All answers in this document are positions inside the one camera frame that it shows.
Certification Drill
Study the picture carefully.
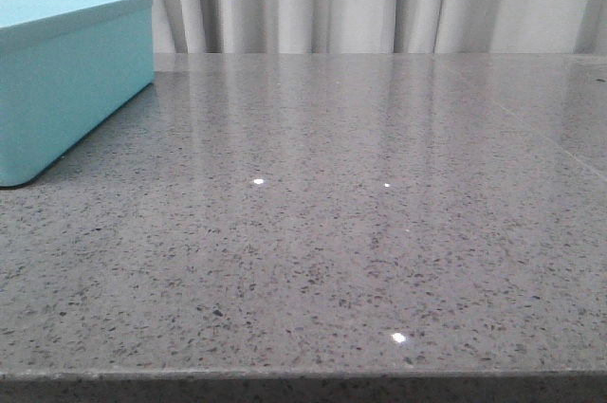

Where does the light blue storage box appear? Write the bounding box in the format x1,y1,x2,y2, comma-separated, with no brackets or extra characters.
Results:
1,0,155,187

